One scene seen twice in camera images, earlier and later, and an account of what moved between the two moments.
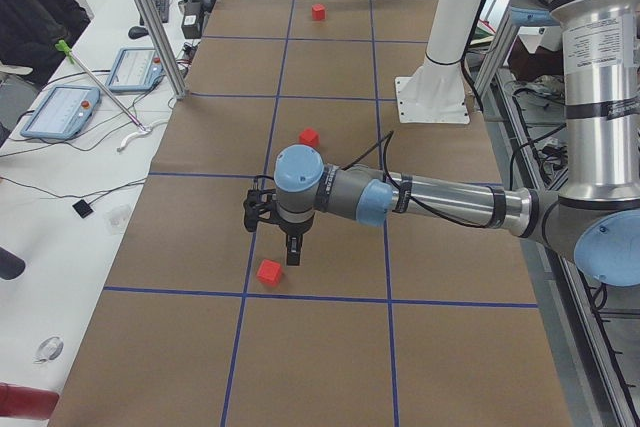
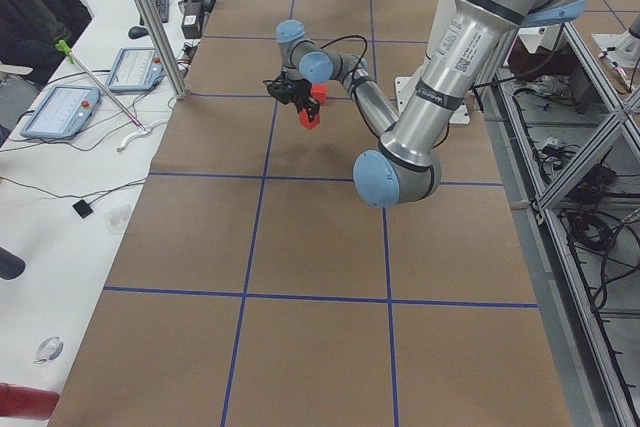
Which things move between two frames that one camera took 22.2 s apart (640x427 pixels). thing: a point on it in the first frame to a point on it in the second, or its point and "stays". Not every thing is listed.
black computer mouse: [137, 32] stays
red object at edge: [26, 402] stays
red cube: [270, 272] to [320, 91]
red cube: [318, 12] to [304, 120]
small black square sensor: [83, 208] stays
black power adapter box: [192, 18] stays
